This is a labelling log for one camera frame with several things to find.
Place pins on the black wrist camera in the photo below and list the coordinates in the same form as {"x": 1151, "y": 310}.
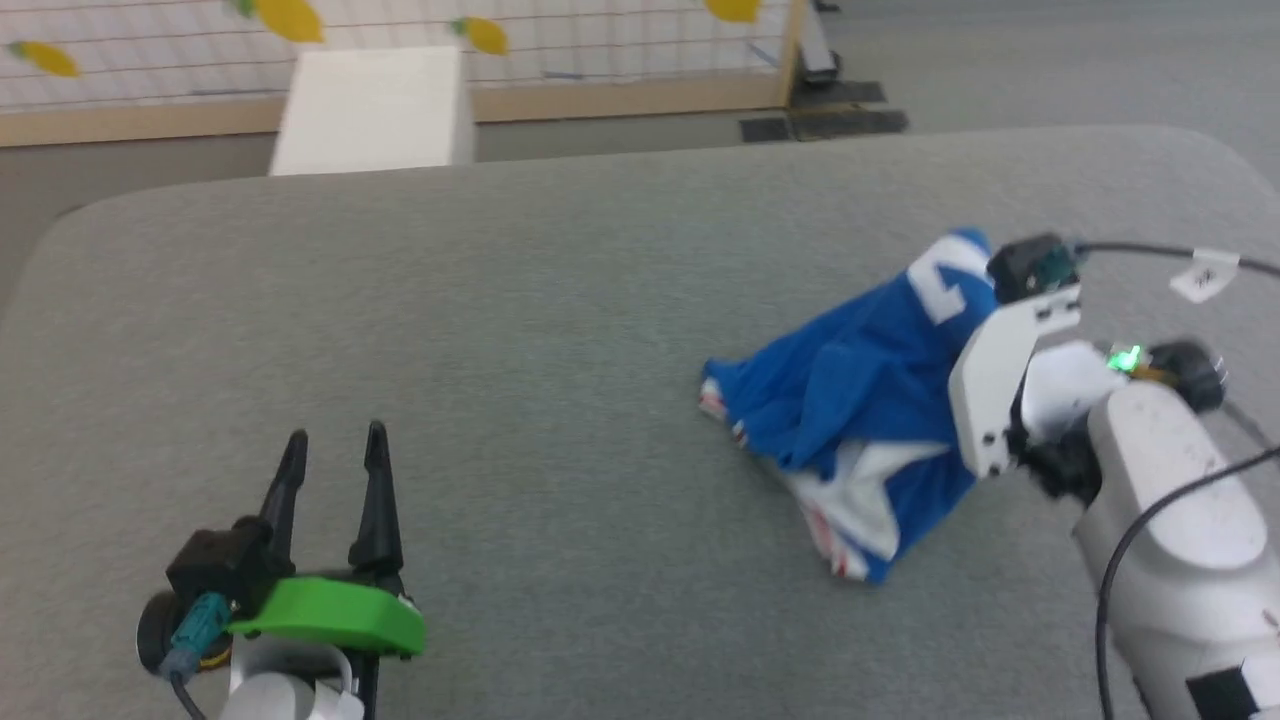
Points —
{"x": 1030, "y": 265}
{"x": 215, "y": 560}

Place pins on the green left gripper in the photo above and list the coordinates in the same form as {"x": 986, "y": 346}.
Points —
{"x": 330, "y": 612}

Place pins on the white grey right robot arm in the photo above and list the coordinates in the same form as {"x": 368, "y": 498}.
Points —
{"x": 1180, "y": 500}

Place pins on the blue basketball jersey white trim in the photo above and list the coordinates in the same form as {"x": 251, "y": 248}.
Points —
{"x": 860, "y": 400}

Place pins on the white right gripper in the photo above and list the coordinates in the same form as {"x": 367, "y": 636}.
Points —
{"x": 990, "y": 380}

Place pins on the small black floor plate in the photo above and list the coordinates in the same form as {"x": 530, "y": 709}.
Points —
{"x": 765, "y": 130}

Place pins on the lemon and restaurant print backdrop panel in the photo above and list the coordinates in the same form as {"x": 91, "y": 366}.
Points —
{"x": 600, "y": 40}

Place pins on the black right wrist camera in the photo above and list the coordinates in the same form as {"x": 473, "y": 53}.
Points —
{"x": 1030, "y": 265}

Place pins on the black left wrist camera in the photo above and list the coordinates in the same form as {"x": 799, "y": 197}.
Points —
{"x": 215, "y": 560}

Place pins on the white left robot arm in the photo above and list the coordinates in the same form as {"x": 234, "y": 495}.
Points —
{"x": 270, "y": 690}

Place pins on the white box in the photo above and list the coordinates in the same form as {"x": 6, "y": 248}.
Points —
{"x": 370, "y": 110}

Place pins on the large black floor plate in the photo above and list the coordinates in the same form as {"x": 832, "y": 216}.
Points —
{"x": 845, "y": 118}

